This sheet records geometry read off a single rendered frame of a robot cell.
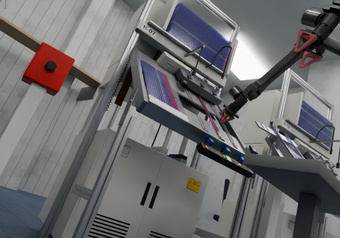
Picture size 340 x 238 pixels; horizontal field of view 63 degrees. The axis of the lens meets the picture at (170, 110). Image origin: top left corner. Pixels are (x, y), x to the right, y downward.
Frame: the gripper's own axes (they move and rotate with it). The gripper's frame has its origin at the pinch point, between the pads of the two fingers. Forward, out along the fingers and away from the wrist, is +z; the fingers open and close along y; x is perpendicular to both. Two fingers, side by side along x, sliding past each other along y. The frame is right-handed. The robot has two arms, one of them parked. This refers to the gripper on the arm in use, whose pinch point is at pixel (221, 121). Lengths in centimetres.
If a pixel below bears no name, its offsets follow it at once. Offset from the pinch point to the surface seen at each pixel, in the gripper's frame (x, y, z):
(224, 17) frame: -87, 3, -45
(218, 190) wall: -236, -288, 213
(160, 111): 32, 51, -1
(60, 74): 25, 92, 10
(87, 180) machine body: 35, 59, 47
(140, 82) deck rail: 14, 60, -1
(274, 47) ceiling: -289, -189, -58
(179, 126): 31.7, 38.7, 1.1
